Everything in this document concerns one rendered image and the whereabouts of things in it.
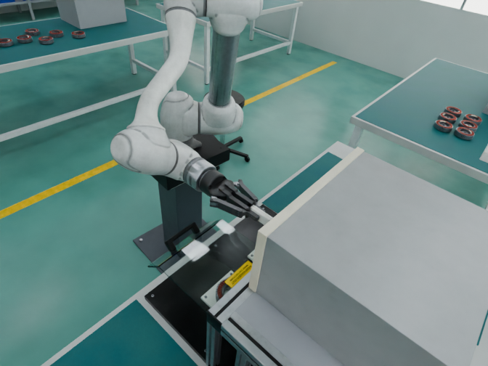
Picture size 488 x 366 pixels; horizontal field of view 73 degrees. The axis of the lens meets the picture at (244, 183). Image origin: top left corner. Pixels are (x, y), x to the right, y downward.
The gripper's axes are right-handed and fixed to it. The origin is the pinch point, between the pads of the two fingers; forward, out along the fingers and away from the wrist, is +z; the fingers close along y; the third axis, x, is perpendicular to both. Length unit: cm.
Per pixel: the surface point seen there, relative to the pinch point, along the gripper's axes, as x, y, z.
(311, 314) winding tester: 1.2, 14.6, 24.8
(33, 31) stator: -40, -59, -297
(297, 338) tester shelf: -6.5, 16.6, 24.5
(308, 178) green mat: -43, -74, -22
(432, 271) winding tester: 13.6, -1.2, 38.2
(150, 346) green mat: -43, 32, -11
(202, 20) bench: -44, -219, -256
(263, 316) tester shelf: -6.6, 17.9, 16.3
